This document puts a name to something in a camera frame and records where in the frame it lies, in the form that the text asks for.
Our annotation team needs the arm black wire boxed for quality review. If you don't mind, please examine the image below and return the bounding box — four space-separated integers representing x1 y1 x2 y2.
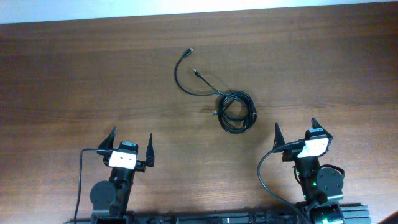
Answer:
73 148 109 224
257 141 312 224

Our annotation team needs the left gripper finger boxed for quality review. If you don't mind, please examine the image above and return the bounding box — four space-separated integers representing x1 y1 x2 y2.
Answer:
98 127 117 150
146 134 155 167

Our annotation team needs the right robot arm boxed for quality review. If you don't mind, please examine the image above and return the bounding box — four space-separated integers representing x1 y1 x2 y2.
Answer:
272 118 345 223

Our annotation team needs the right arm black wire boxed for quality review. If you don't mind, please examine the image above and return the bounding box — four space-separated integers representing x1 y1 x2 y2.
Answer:
257 141 312 224

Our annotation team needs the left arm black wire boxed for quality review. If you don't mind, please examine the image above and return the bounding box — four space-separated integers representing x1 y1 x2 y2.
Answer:
73 148 109 224

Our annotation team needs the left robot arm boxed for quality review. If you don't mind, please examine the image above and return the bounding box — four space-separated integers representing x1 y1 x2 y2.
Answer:
90 128 155 223

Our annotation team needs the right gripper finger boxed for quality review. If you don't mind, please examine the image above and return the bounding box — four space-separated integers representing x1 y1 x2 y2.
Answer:
273 123 285 149
311 118 323 129

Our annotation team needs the black usb cable long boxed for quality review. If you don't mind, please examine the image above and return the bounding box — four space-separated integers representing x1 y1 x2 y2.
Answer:
173 47 257 134

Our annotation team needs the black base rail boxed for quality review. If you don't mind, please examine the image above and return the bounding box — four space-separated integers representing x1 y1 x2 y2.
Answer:
76 204 372 224

